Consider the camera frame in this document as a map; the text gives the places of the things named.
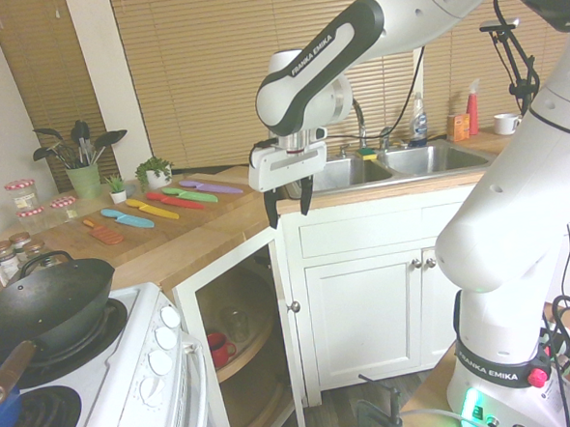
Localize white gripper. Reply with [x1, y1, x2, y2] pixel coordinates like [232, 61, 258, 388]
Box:
[246, 140, 333, 232]

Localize white corner cabinet door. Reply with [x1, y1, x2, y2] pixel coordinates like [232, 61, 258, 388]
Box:
[265, 224, 311, 427]

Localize white sink cabinet door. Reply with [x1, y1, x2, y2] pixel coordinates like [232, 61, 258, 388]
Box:
[302, 247, 433, 393]
[412, 244, 466, 372]

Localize white false drawer front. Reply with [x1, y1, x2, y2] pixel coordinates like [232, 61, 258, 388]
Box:
[296, 201, 469, 260]

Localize purple knife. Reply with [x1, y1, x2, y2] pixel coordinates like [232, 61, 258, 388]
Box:
[178, 176, 244, 199]

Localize green knife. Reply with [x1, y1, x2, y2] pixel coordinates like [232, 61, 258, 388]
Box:
[160, 183, 219, 207]

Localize chrome faucet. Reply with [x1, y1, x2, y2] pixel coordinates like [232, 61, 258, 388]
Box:
[352, 97, 370, 153]

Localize wooden cutting board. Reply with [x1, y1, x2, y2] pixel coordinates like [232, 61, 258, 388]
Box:
[36, 174, 266, 272]

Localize red knife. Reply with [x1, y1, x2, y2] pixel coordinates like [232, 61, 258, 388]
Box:
[144, 187, 206, 214]

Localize clear glass jar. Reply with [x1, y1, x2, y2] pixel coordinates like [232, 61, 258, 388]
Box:
[218, 304, 253, 345]

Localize leafy plant white pot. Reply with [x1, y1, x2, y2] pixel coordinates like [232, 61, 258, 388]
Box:
[132, 155, 176, 192]

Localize yellow knife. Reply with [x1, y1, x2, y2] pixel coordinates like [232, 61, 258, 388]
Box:
[125, 195, 177, 222]

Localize stainless double sink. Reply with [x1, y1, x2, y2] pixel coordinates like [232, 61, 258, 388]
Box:
[284, 134, 500, 198]

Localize clear dish soap bottle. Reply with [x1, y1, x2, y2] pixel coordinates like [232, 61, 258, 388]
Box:
[406, 91, 430, 150]

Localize wooden lazy susan shelf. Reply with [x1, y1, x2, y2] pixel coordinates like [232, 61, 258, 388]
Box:
[220, 367, 299, 427]
[193, 262, 282, 385]

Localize wide bamboo window blind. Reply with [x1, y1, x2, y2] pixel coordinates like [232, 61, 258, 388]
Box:
[108, 0, 570, 177]

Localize red mug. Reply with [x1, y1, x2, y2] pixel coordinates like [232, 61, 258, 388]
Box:
[205, 329, 240, 370]

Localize blue knife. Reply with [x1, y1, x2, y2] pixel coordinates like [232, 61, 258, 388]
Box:
[100, 205, 157, 233]

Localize white stove knob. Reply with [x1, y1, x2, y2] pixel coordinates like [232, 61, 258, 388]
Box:
[158, 304, 183, 331]
[138, 374, 165, 404]
[154, 325, 178, 353]
[147, 348, 175, 379]

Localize small succulent white pot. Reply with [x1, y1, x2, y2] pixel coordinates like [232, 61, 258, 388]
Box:
[103, 173, 130, 206]

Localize orange cardboard box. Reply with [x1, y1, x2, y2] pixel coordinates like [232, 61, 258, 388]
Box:
[444, 112, 473, 144]

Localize small orange knife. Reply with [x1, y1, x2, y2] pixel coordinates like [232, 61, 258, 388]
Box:
[82, 215, 126, 248]

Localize black kitchen spoon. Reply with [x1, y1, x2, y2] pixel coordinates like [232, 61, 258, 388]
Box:
[90, 128, 130, 164]
[31, 144, 73, 172]

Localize green utensil holder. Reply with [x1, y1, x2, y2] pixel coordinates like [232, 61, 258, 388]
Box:
[65, 163, 104, 201]

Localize red spray bottle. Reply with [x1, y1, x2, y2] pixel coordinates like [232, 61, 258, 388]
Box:
[464, 76, 485, 137]

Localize black kitchen ladle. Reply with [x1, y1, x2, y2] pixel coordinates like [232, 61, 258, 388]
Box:
[69, 119, 95, 167]

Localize short jar checkered lid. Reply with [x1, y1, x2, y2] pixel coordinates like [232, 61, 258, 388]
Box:
[48, 195, 80, 226]
[14, 205, 48, 237]

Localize white mug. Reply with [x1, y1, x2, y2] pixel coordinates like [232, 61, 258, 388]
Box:
[492, 112, 524, 137]

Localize black table clamp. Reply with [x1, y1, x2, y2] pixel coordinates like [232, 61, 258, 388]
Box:
[354, 370, 407, 427]

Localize white electric stove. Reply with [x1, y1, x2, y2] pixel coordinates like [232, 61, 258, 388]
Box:
[0, 278, 213, 427]

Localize black kitchen spatula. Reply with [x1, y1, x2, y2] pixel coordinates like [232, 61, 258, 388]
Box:
[32, 125, 75, 162]

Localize tall jar checkered lid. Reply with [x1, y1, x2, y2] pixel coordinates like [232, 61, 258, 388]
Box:
[3, 178, 40, 215]

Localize narrow bamboo window blind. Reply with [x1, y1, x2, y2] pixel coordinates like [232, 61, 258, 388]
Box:
[0, 0, 123, 199]

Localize blue pot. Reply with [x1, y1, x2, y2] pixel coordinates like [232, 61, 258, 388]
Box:
[0, 355, 26, 427]

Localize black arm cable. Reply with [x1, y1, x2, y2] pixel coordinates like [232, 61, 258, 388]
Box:
[321, 44, 430, 142]

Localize white oven door handle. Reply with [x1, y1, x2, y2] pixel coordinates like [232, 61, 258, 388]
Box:
[181, 330, 213, 427]

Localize white base cable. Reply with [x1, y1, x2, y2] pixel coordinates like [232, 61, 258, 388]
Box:
[398, 404, 489, 427]

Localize black wok wooden handle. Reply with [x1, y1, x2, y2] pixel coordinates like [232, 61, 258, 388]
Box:
[0, 247, 126, 412]

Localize black base cable bundle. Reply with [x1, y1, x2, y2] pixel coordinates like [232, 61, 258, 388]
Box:
[530, 222, 570, 427]

